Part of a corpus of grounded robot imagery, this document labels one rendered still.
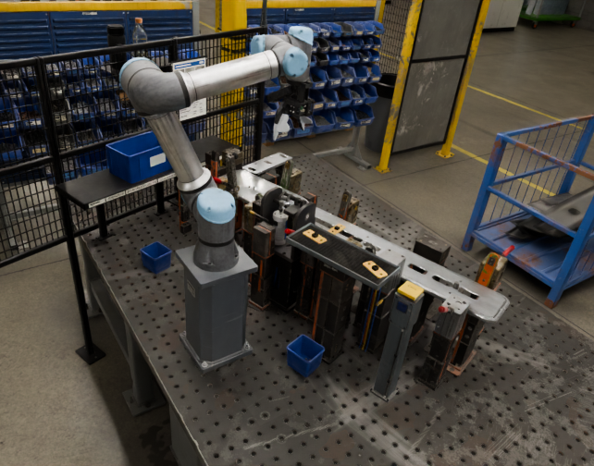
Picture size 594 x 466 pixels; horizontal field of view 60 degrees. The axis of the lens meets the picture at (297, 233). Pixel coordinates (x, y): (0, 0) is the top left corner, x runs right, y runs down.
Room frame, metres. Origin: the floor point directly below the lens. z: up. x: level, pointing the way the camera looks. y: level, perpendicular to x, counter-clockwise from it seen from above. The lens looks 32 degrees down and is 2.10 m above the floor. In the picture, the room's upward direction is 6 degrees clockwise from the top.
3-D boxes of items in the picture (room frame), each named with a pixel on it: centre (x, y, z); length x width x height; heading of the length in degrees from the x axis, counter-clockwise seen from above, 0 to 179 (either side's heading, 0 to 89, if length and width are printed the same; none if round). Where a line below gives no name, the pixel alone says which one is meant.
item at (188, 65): (2.47, 0.60, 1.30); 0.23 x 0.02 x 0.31; 144
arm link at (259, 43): (1.58, 0.13, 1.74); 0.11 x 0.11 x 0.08; 30
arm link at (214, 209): (1.37, 0.26, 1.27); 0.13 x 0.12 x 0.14; 30
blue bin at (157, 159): (2.11, 0.72, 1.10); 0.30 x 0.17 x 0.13; 146
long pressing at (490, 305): (1.79, -0.18, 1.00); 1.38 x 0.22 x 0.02; 54
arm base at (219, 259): (1.37, 0.26, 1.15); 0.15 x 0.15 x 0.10
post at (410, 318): (1.24, -0.36, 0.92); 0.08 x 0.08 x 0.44; 54
